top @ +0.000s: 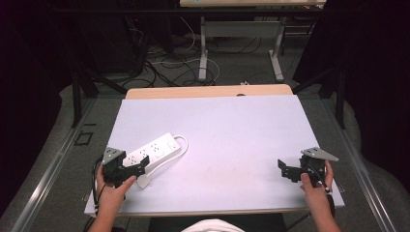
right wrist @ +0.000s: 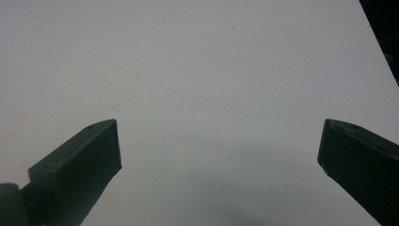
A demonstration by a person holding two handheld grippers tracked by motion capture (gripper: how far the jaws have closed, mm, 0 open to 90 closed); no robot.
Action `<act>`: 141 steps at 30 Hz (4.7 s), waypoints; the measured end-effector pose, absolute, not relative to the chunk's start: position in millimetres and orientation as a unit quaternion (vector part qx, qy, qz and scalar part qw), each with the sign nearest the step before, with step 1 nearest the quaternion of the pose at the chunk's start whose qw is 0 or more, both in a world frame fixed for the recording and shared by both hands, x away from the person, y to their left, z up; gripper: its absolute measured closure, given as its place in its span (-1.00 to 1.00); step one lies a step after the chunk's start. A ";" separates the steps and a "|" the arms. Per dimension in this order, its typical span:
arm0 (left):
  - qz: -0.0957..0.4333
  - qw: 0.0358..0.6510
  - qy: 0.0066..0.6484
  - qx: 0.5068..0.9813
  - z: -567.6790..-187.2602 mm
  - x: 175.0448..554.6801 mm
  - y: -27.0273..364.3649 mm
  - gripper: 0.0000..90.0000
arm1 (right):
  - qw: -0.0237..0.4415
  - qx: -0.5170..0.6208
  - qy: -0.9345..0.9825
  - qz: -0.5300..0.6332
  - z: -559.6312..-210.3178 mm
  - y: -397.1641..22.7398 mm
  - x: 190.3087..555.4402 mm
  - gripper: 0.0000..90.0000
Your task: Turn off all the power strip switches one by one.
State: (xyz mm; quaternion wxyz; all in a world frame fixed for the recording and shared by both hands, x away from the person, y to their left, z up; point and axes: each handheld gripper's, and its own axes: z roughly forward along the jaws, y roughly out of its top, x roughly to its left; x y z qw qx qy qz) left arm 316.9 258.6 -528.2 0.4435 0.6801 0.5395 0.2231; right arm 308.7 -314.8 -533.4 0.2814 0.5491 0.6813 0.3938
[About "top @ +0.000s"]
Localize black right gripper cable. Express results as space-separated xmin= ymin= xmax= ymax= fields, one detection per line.
xmin=306 ymin=163 xmax=333 ymax=195

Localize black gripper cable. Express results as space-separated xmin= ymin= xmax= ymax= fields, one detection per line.
xmin=91 ymin=156 xmax=108 ymax=209
xmin=306 ymin=163 xmax=333 ymax=195

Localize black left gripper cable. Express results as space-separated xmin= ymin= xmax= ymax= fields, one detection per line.
xmin=91 ymin=156 xmax=108 ymax=209

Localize metal floor rail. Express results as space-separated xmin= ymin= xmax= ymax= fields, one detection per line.
xmin=11 ymin=98 xmax=98 ymax=232
xmin=320 ymin=99 xmax=399 ymax=232

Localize white desk with metal legs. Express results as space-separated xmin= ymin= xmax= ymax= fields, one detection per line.
xmin=179 ymin=0 xmax=327 ymax=83

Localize person's white shirt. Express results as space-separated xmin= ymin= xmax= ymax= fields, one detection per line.
xmin=180 ymin=218 xmax=247 ymax=232

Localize white power strip cable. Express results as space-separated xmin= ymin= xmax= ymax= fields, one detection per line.
xmin=141 ymin=134 xmax=190 ymax=180

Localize white floor cable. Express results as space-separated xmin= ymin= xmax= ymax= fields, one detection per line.
xmin=151 ymin=16 xmax=221 ymax=85

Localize person's right hand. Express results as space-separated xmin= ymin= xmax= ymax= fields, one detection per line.
xmin=299 ymin=159 xmax=335 ymax=209

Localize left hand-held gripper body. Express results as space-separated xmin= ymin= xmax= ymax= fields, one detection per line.
xmin=102 ymin=146 xmax=128 ymax=189

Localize black floor cables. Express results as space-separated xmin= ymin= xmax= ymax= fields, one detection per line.
xmin=127 ymin=18 xmax=263 ymax=89

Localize white power strip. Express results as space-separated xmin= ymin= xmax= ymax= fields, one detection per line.
xmin=123 ymin=131 xmax=182 ymax=172

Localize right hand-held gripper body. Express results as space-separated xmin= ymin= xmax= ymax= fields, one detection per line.
xmin=299 ymin=146 xmax=340 ymax=189

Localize wooden table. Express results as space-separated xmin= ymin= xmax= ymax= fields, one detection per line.
xmin=124 ymin=84 xmax=294 ymax=101

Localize white plug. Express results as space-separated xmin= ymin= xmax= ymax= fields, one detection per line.
xmin=135 ymin=174 xmax=152 ymax=189

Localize white table sheet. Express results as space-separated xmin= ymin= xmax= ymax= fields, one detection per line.
xmin=84 ymin=94 xmax=346 ymax=217

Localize black metal stand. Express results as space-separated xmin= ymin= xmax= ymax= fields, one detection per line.
xmin=69 ymin=64 xmax=129 ymax=129
xmin=291 ymin=62 xmax=349 ymax=131

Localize black floor socket frame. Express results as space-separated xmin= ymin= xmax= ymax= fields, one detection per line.
xmin=73 ymin=130 xmax=95 ymax=147

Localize person's left hand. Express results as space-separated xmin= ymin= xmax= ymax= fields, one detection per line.
xmin=95 ymin=164 xmax=137 ymax=215

